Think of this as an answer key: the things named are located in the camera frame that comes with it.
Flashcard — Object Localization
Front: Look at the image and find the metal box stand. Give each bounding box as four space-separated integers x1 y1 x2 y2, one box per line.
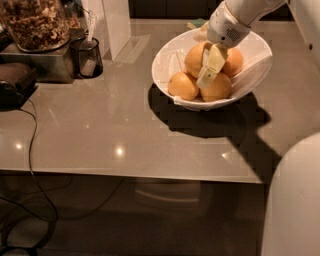
0 29 84 84

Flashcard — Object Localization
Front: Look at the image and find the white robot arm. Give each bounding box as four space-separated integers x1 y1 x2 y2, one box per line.
197 0 320 256

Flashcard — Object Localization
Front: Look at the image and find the black cable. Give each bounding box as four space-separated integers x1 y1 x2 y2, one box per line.
0 96 126 256

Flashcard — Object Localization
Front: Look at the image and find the orange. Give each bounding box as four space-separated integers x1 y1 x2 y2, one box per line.
168 71 199 100
222 48 244 77
200 73 232 102
184 42 212 78

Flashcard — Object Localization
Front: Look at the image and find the green yellow sponge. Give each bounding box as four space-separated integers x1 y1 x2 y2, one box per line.
187 18 208 31

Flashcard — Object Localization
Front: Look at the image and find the white bowl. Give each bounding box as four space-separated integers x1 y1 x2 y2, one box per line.
152 28 273 111

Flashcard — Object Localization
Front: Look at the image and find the black device on left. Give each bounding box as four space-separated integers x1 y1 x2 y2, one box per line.
0 63 38 111

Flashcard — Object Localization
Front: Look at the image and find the white spoon in cup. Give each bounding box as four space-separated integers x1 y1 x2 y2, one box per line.
79 10 97 50

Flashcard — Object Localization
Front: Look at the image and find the glass jar of nuts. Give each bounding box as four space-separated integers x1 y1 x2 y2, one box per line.
0 0 69 53

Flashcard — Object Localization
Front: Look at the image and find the black mesh cup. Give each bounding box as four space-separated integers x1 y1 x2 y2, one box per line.
70 38 103 79

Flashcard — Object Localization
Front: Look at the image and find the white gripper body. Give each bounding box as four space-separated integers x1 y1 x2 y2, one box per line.
207 1 250 48

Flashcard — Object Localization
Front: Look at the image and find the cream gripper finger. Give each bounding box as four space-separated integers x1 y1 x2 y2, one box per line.
193 22 208 42
197 44 228 89

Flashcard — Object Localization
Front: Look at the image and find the white box column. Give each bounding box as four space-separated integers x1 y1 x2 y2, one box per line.
81 0 132 60

